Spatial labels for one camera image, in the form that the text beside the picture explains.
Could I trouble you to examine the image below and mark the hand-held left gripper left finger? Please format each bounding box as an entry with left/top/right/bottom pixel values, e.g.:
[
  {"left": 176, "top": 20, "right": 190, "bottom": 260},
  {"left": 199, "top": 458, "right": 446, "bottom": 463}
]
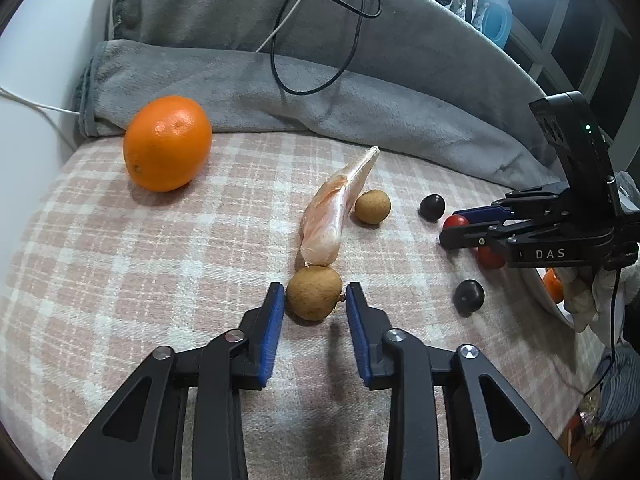
[{"left": 52, "top": 282, "right": 287, "bottom": 480}]

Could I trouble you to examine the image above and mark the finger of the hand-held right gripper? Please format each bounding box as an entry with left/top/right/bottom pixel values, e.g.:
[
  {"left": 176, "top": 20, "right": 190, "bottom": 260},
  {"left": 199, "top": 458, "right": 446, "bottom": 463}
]
[
  {"left": 439, "top": 219, "right": 566, "bottom": 252},
  {"left": 452, "top": 185, "right": 571, "bottom": 227}
]

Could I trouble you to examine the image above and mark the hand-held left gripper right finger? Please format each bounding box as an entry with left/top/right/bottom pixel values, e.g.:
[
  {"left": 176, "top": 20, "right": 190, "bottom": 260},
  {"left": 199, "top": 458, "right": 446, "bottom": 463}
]
[{"left": 345, "top": 281, "right": 582, "bottom": 480}]

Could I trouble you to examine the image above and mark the dark grape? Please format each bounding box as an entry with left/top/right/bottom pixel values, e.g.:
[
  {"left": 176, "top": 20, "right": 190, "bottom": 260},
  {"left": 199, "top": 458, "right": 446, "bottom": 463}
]
[
  {"left": 453, "top": 280, "right": 486, "bottom": 315},
  {"left": 418, "top": 194, "right": 446, "bottom": 222}
]

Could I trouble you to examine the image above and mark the large red cherry tomato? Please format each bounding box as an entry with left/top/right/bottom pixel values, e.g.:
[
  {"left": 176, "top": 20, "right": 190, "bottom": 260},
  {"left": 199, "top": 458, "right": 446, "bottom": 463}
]
[{"left": 475, "top": 245, "right": 506, "bottom": 270}]

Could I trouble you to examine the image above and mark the brown longan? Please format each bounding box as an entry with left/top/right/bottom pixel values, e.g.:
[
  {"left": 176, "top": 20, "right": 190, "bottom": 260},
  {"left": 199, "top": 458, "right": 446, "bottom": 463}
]
[
  {"left": 286, "top": 265, "right": 345, "bottom": 321},
  {"left": 354, "top": 189, "right": 392, "bottom": 225}
]

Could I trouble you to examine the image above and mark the small mandarin orange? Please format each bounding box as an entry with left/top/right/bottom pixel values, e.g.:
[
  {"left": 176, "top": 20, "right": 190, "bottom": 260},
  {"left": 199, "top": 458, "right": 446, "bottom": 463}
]
[{"left": 542, "top": 268, "right": 566, "bottom": 305}]

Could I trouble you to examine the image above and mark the white floral plate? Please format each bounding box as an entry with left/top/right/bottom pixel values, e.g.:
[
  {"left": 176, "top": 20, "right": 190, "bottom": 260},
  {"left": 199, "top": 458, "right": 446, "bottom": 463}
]
[{"left": 534, "top": 266, "right": 576, "bottom": 327}]

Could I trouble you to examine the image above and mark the peeled pomelo segment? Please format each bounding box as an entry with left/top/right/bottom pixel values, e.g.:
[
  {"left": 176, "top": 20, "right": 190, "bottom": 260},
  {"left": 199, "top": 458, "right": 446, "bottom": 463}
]
[{"left": 299, "top": 146, "right": 381, "bottom": 267}]

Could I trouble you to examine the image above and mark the person's right hand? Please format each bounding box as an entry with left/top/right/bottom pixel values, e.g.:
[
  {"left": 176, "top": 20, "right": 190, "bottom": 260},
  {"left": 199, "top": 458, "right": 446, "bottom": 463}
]
[{"left": 564, "top": 260, "right": 617, "bottom": 333}]

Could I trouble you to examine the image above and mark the pink plaid bed sheet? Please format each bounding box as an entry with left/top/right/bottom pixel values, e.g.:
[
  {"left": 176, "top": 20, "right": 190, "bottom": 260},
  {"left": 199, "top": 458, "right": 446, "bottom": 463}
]
[{"left": 0, "top": 131, "right": 603, "bottom": 480}]

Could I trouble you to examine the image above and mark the blue detergent bottle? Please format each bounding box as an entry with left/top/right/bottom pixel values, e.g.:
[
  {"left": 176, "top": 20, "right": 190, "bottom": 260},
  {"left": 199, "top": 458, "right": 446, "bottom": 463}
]
[{"left": 479, "top": 0, "right": 514, "bottom": 50}]

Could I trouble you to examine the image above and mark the floral refill pouch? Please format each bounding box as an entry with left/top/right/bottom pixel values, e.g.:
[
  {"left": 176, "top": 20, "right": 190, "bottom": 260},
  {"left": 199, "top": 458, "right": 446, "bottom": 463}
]
[{"left": 450, "top": 0, "right": 482, "bottom": 23}]

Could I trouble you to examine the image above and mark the striped cloth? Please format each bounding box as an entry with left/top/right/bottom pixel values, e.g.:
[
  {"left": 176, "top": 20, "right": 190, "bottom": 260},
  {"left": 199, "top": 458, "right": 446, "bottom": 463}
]
[{"left": 596, "top": 346, "right": 640, "bottom": 428}]

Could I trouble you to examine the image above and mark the large orange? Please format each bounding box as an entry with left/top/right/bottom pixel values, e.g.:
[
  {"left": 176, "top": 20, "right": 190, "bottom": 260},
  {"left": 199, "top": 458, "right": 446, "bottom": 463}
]
[{"left": 123, "top": 95, "right": 214, "bottom": 193}]

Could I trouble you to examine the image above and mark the grey fleece blanket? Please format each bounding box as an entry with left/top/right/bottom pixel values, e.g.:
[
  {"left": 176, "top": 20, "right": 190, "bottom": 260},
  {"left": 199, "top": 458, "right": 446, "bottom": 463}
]
[{"left": 74, "top": 0, "right": 568, "bottom": 192}]

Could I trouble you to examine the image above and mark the white window frame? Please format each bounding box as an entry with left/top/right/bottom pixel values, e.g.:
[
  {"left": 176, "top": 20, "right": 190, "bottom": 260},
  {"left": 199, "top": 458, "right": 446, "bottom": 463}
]
[{"left": 505, "top": 0, "right": 631, "bottom": 111}]

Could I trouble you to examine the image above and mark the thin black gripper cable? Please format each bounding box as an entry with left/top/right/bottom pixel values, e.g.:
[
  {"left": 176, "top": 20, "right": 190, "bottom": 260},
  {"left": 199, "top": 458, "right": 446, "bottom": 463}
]
[{"left": 582, "top": 265, "right": 623, "bottom": 398}]

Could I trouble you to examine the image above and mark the white charger cable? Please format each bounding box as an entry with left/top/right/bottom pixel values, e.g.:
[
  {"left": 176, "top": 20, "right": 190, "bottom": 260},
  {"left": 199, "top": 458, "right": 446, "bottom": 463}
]
[{"left": 256, "top": 0, "right": 323, "bottom": 54}]

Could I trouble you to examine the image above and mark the white wall cable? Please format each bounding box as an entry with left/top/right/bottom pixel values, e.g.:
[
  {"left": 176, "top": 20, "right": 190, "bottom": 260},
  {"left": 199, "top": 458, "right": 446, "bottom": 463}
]
[{"left": 0, "top": 86, "right": 82, "bottom": 115}]

